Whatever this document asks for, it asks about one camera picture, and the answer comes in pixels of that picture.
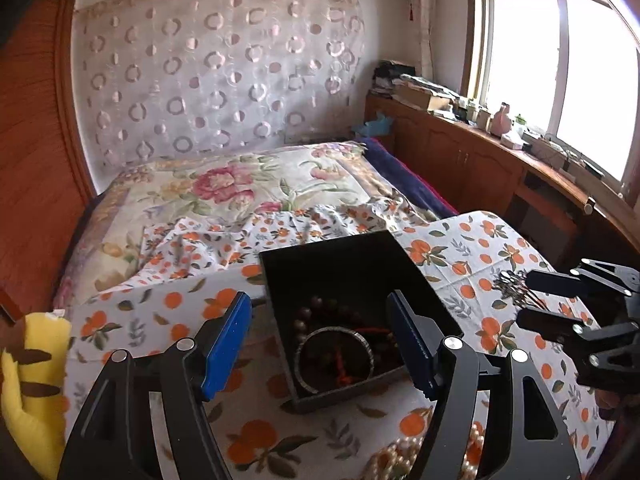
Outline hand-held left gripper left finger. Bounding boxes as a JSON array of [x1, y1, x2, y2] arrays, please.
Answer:
[[56, 291, 253, 480]]

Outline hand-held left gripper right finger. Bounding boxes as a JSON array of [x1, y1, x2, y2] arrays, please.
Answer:
[[385, 289, 583, 480]]

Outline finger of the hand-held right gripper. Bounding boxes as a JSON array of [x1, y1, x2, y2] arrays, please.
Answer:
[[516, 307, 640, 392], [524, 258, 640, 302]]

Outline black square jewelry box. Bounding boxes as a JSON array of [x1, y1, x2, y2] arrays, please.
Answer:
[[259, 230, 465, 415]]

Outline silver bangle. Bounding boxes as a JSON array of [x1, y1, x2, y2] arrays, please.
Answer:
[[295, 326, 377, 394]]

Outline orange fruit print cloth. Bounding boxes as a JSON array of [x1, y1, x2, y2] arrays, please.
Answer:
[[62, 197, 617, 480]]

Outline brown wooden cabinet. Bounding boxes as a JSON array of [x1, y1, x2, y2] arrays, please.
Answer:
[[364, 91, 640, 286]]

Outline dark blue blanket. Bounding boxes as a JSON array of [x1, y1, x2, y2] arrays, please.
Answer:
[[356, 136, 460, 222]]

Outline floral bed sheet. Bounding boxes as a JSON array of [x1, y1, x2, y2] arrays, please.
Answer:
[[52, 139, 401, 311]]

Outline yellow plush toy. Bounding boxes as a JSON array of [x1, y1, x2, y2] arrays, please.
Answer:
[[0, 311, 74, 480]]

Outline teal cloth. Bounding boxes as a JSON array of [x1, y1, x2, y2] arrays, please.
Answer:
[[351, 111, 397, 137]]

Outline stack of books and papers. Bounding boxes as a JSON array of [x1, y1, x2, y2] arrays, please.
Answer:
[[371, 59, 463, 117]]

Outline brown wooden wardrobe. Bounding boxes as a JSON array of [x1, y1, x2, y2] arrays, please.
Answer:
[[0, 0, 97, 322]]

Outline circle pattern sheer curtain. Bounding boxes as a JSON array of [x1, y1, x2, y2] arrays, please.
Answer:
[[71, 0, 370, 172]]

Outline white lace window curtain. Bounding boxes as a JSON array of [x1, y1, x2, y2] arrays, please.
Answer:
[[397, 0, 441, 81]]

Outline red cord bracelet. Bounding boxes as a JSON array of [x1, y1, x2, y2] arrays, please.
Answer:
[[331, 327, 397, 387]]

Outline brown wooden bead bracelet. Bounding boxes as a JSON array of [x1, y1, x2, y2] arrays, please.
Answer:
[[291, 296, 402, 367]]

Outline white pearl necklace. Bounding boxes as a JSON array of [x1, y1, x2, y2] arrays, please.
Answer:
[[357, 421, 490, 480]]

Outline window with wooden frame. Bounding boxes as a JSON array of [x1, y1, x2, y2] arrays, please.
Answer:
[[465, 0, 640, 188]]

